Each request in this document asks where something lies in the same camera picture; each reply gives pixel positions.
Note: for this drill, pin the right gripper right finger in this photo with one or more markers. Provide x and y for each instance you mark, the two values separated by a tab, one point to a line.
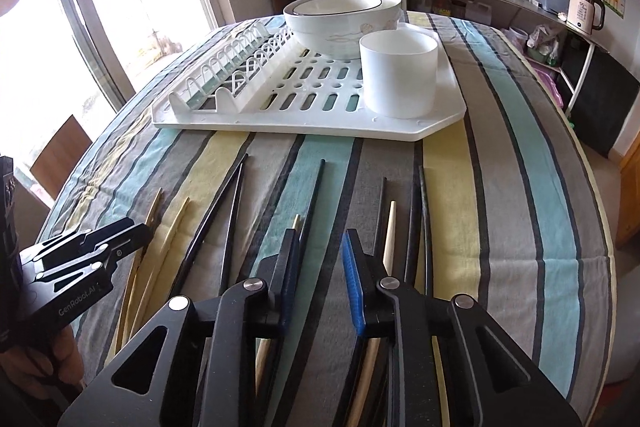
450	362

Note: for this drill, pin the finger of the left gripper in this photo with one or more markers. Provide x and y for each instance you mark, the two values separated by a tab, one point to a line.
90	234
108	253

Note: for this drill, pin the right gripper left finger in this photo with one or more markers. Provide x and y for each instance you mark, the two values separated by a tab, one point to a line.
193	364

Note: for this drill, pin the left hand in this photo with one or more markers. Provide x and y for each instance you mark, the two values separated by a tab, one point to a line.
26	367

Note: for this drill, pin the wooden chopstick under gripper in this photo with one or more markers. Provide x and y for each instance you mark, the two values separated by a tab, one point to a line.
295	226

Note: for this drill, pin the wooden chair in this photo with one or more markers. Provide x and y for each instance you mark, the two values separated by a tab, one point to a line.
60	156

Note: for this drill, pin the black chopstick pair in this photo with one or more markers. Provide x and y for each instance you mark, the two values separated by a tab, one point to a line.
225	269
203	229

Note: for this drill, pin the black chopstick far right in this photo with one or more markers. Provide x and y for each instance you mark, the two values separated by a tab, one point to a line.
427	237

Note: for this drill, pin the striped tablecloth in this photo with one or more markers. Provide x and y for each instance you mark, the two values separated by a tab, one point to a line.
516	218

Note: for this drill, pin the white plastic dish rack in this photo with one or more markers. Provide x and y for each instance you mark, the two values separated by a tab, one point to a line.
261	79

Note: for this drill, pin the white cylindrical utensil cup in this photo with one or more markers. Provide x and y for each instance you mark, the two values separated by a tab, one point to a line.
399	69

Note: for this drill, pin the white ceramic bowl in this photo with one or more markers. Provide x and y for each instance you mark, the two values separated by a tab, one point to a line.
335	27

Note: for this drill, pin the white electric kettle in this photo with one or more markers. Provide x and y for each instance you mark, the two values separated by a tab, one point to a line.
586	15

